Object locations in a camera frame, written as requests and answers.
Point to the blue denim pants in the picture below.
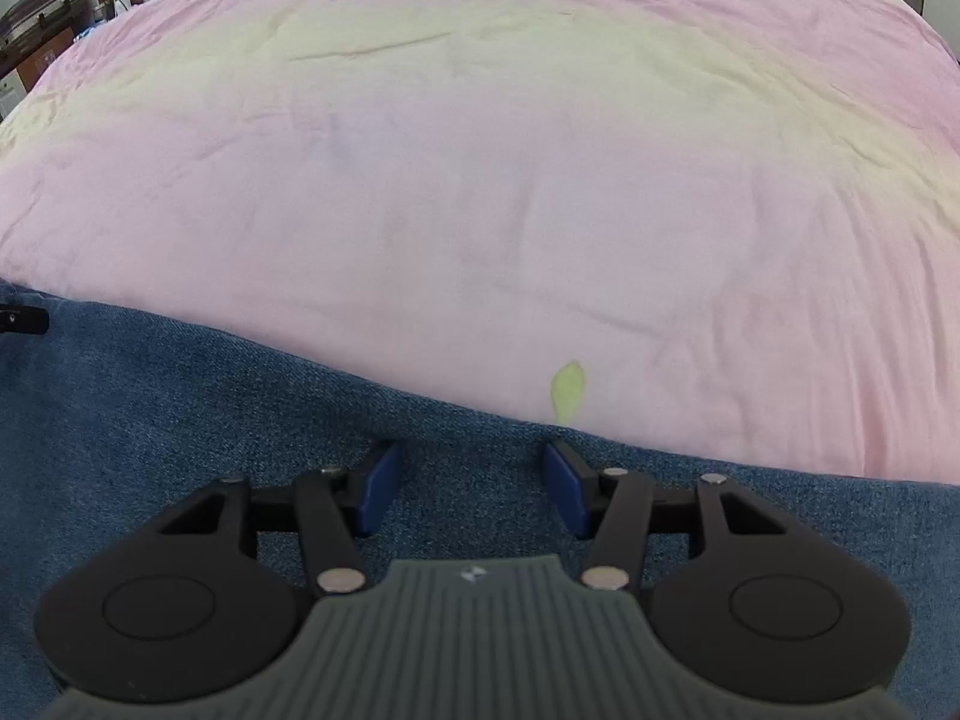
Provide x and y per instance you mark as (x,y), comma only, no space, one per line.
(187,405)

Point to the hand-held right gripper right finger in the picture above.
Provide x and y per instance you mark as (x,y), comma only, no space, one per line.
(566,487)

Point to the brown suitcase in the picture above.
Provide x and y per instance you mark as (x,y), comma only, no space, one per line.
(45,4)

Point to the pink floral bed sheet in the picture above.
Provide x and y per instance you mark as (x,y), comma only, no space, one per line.
(480,202)

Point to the orange brown box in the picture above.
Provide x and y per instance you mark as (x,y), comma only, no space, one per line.
(45,60)

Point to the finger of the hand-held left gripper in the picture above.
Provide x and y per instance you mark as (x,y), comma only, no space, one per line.
(22,321)

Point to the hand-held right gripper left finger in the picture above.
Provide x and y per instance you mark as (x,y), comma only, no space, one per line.
(377,487)

